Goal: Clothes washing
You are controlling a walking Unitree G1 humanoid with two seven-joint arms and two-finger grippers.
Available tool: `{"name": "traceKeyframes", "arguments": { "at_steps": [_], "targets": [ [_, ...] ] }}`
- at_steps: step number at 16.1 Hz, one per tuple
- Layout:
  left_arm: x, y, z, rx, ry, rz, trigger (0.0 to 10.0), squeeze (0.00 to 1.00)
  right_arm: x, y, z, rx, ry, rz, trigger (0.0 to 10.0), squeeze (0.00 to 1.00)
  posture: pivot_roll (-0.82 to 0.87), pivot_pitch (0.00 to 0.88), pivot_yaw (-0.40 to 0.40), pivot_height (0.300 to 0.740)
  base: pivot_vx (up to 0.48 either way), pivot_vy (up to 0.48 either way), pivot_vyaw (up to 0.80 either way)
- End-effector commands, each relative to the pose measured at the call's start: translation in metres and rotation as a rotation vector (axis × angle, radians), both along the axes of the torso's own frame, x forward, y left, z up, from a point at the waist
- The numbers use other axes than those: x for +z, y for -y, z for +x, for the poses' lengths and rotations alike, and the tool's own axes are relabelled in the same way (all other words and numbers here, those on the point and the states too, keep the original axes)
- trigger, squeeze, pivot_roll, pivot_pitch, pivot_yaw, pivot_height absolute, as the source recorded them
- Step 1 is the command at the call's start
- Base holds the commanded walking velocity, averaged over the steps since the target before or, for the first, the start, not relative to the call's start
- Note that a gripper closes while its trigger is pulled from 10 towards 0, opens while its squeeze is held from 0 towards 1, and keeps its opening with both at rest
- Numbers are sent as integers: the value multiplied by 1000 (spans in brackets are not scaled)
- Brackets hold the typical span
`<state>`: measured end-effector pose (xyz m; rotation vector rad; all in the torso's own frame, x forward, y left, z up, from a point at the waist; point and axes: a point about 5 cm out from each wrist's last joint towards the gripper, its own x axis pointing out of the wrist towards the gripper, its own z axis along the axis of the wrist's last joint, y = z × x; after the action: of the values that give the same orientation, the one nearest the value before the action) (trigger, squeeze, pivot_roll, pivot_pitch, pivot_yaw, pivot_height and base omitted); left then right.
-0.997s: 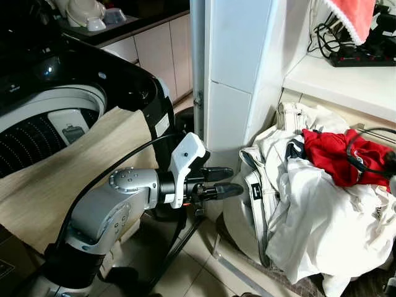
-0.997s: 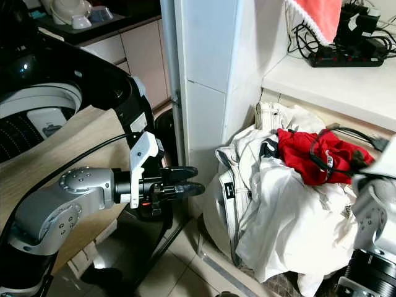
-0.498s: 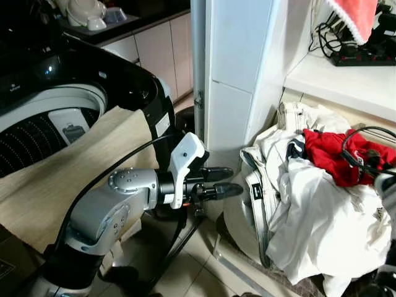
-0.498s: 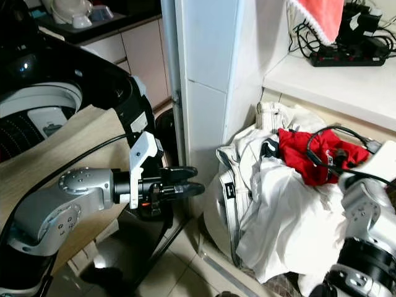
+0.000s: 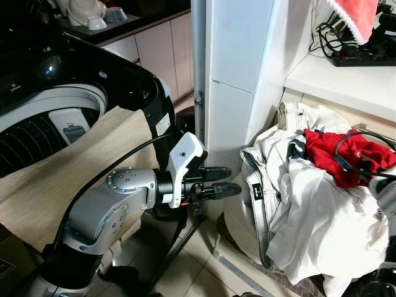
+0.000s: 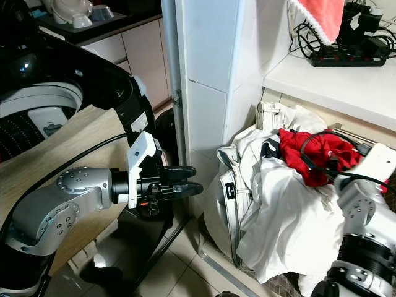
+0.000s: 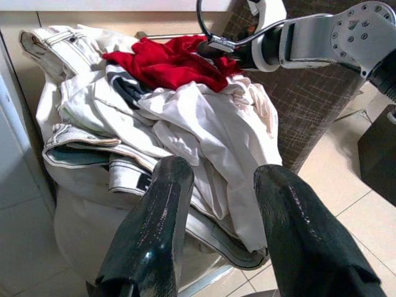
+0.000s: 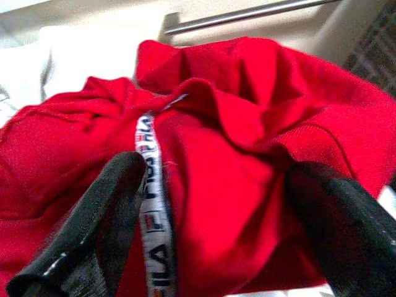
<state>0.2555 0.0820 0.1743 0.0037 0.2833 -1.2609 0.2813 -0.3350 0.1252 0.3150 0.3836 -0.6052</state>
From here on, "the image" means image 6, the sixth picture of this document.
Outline white pot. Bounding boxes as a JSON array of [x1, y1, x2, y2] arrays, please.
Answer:
[[49, 0, 95, 29]]

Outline black washing machine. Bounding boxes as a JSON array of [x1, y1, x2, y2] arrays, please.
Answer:
[[0, 31, 165, 218]]

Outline white tall cabinet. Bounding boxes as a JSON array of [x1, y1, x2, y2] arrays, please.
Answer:
[[173, 0, 301, 218]]

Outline white shelf board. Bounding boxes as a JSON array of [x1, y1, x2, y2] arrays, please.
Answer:
[[262, 49, 396, 134]]

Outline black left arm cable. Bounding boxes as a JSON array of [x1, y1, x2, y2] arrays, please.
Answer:
[[12, 131, 131, 248]]

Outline red towel with white trim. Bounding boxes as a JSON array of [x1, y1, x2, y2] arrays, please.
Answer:
[[287, 0, 346, 46]]

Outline beige cloth sheet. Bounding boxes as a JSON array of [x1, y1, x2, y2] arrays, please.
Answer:
[[0, 104, 132, 276]]

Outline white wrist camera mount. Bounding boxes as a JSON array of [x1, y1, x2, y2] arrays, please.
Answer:
[[127, 131, 165, 209], [355, 143, 396, 187]]

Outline white garment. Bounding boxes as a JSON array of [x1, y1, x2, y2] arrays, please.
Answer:
[[231, 105, 357, 297]]

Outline red garment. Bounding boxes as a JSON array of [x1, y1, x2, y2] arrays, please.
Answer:
[[277, 127, 363, 188]]

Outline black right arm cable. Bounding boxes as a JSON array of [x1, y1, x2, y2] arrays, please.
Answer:
[[300, 129, 389, 185]]

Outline silver door frame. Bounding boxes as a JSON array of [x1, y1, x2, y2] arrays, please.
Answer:
[[160, 0, 186, 165]]

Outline beige kitchen cabinets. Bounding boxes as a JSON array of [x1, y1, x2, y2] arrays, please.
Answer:
[[37, 7, 171, 110]]

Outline black charger unit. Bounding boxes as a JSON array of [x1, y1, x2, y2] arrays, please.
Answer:
[[340, 2, 386, 55]]

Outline white fabric laundry hamper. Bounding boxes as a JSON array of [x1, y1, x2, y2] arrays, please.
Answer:
[[202, 101, 396, 293]]

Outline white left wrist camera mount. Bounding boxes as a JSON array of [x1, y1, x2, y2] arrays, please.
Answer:
[[127, 131, 165, 209]]

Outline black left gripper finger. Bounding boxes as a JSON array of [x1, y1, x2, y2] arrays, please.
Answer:
[[165, 181, 205, 199], [164, 165, 197, 183]]

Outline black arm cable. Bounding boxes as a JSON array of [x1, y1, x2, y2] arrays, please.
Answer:
[[300, 129, 389, 185], [12, 131, 131, 248]]

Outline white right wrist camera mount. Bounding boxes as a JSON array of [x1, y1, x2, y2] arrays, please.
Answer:
[[355, 143, 396, 187]]

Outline dark blue garment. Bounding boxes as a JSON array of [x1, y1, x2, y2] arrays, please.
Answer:
[[260, 137, 281, 159]]

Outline black power strip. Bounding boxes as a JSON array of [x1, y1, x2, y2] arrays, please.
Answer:
[[310, 52, 388, 68]]

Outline clear plastic container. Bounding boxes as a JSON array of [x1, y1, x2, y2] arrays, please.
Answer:
[[90, 5, 116, 23]]

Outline black tangled power cables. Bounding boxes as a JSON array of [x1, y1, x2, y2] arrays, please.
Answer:
[[290, 17, 317, 60]]

